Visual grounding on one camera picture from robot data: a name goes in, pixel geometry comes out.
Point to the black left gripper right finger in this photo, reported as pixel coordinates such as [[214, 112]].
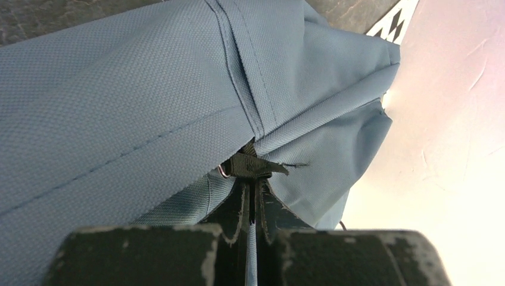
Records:
[[290, 252]]

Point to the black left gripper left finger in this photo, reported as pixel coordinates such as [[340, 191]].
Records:
[[213, 252]]

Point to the blue fabric backpack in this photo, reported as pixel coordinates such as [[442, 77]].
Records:
[[125, 119]]

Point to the black white checkered mat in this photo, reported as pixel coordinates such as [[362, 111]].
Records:
[[393, 25]]

